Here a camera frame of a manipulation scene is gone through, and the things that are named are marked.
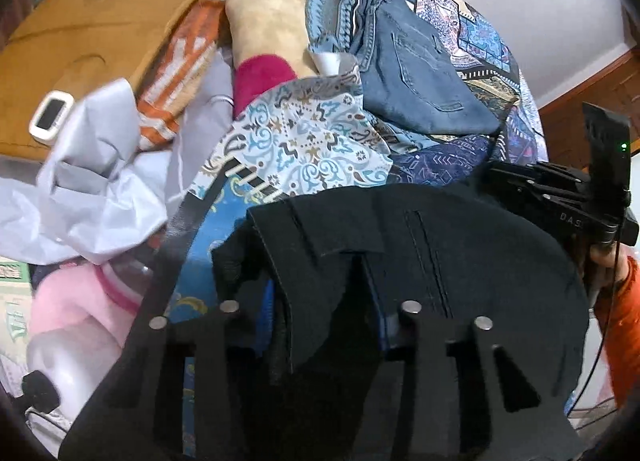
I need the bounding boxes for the green printed packet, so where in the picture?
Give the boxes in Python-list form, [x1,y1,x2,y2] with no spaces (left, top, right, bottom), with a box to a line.
[0,261,32,354]

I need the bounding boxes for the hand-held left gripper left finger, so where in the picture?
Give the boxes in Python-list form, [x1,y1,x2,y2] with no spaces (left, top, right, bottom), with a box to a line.
[57,173,261,461]

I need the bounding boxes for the blue patchwork blanket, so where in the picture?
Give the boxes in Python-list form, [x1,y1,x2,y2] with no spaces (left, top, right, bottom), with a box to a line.
[167,0,551,461]

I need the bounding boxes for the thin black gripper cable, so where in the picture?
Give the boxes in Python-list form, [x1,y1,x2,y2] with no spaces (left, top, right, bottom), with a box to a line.
[564,221,632,434]

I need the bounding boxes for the beige pink fleece blanket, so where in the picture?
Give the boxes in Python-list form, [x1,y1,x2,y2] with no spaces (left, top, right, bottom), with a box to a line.
[222,0,332,118]

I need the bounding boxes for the small white device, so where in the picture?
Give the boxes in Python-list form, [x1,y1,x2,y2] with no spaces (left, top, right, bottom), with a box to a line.
[28,91,76,142]

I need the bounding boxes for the person's right forearm orange sleeve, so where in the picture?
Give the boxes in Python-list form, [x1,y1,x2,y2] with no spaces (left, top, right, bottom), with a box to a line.
[594,255,640,414]

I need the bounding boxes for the wooden wardrobe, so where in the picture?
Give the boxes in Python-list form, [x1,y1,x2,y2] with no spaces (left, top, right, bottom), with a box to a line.
[537,6,640,162]

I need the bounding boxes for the white crumpled cloth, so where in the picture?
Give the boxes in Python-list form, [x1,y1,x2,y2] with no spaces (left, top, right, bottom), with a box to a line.
[0,56,236,267]

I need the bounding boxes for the person's right hand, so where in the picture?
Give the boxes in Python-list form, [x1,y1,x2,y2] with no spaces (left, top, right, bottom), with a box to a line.
[589,243,632,292]

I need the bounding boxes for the black pants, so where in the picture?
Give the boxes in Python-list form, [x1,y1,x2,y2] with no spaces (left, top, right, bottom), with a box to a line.
[212,181,592,461]

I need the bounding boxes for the blue jeans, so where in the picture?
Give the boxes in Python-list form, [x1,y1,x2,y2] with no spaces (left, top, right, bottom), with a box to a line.
[350,0,503,136]

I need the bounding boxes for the orange striped bed sheet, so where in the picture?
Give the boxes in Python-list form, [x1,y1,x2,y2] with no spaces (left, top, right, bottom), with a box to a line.
[135,0,281,152]

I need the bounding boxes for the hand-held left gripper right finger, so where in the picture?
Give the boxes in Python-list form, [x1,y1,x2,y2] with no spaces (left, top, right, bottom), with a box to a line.
[392,298,578,461]

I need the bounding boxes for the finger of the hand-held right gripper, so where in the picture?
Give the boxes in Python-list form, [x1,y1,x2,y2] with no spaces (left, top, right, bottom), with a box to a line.
[500,180,595,209]
[487,159,591,184]

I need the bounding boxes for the black knob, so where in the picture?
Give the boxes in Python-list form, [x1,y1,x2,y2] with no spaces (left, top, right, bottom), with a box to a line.
[21,371,62,415]

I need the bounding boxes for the pink plush cloth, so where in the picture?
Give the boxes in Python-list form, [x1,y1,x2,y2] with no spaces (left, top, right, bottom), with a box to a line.
[30,261,146,374]

